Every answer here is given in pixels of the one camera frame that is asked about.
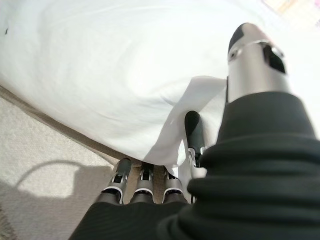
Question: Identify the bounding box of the white duvet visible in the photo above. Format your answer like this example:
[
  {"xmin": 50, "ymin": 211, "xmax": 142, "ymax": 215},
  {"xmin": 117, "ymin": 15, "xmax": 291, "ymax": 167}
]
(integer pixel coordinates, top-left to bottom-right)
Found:
[{"xmin": 0, "ymin": 0, "xmax": 320, "ymax": 176}]

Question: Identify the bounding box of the beige bedspread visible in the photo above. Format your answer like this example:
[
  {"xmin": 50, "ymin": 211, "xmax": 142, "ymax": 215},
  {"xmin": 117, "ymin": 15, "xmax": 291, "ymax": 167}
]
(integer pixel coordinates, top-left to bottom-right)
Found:
[{"xmin": 0, "ymin": 84, "xmax": 126, "ymax": 166}]

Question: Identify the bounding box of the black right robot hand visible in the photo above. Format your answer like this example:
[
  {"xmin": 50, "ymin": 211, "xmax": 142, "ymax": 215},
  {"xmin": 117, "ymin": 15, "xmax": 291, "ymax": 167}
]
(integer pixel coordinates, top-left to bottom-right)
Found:
[{"xmin": 77, "ymin": 23, "xmax": 320, "ymax": 240}]

